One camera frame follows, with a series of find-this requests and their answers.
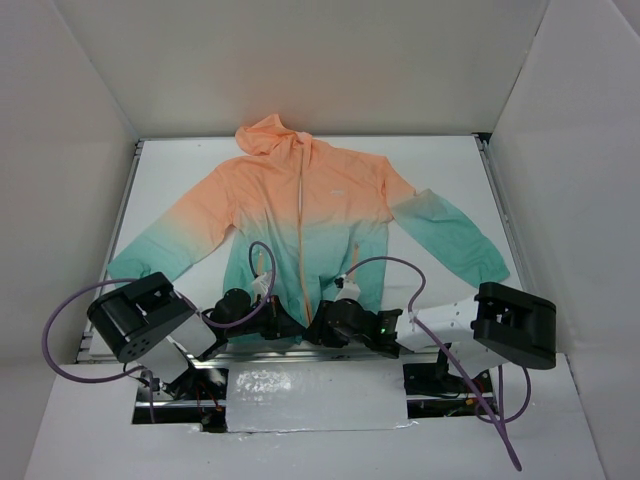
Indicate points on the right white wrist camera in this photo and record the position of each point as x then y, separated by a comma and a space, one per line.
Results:
347, 289

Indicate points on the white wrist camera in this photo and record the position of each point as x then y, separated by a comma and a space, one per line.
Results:
347, 289
262, 286

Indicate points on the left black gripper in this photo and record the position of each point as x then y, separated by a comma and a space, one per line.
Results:
282, 323

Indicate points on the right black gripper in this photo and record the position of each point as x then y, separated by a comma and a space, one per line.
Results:
323, 324

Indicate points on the orange and teal gradient jacket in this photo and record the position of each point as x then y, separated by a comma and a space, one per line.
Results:
311, 212

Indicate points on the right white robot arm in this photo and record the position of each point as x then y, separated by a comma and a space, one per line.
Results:
498, 325

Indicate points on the aluminium table frame rail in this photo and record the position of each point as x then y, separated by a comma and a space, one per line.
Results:
458, 166

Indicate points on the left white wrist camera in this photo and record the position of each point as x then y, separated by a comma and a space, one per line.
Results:
262, 286

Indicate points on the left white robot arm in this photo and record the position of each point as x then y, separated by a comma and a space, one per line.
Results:
147, 322

